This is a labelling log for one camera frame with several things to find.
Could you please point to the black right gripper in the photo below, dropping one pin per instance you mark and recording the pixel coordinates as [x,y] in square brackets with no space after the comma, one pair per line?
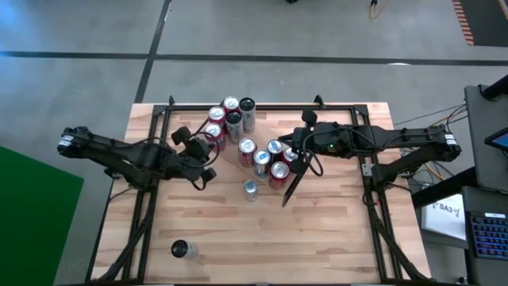
[333,141]

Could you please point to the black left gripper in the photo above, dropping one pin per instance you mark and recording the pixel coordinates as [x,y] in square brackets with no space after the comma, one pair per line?
[196,153]

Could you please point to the red Coca-Cola can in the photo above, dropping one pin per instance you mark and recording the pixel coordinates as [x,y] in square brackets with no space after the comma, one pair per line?
[279,172]
[247,149]
[289,155]

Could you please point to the red Fanta strawberry can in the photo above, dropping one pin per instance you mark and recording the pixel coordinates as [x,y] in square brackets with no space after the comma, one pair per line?
[214,130]
[230,103]
[217,114]

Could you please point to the blue silver Red Bull can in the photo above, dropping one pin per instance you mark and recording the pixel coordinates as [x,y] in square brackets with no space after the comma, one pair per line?
[262,159]
[274,146]
[250,190]

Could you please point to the white Celsius peach can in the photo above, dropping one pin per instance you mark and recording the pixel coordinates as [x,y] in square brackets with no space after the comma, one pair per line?
[234,123]

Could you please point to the white Celsius palm can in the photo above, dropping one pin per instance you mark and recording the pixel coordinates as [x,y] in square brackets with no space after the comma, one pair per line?
[179,248]
[248,107]

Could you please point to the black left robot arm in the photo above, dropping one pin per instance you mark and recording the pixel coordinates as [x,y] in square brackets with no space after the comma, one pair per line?
[119,153]

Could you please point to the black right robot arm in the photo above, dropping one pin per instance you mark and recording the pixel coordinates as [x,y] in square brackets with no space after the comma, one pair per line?
[416,139]

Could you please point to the black desk support bar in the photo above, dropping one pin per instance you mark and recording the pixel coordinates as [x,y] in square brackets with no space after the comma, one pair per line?
[440,188]

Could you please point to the white SA3 paper sign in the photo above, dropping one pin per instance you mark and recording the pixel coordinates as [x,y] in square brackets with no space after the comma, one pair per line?
[444,214]

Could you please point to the grey side desk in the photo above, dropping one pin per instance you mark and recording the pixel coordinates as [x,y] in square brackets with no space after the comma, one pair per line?
[482,274]
[488,167]

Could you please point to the green floor mat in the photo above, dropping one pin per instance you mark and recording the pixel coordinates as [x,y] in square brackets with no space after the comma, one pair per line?
[31,222]

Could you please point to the monitor with blue screen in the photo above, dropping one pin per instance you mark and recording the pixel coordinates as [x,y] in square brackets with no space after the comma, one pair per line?
[501,140]

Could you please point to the backlit black keyboard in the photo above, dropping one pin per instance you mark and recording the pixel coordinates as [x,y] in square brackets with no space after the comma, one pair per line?
[490,238]

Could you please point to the black hazard-striped floor mat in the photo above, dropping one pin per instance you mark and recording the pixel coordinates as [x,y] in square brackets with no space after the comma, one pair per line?
[488,24]

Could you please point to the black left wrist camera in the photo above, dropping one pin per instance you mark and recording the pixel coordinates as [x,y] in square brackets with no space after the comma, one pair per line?
[180,135]

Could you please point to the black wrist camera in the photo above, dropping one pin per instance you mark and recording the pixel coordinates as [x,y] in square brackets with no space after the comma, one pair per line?
[180,135]
[309,116]

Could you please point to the wooden shelf with black frame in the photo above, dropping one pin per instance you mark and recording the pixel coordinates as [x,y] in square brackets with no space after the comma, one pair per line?
[238,171]

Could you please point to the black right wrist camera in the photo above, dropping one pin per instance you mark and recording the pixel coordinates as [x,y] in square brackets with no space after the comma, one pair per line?
[309,116]

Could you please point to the black aluminium rig frame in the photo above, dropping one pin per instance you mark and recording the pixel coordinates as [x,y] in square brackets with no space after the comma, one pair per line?
[297,107]

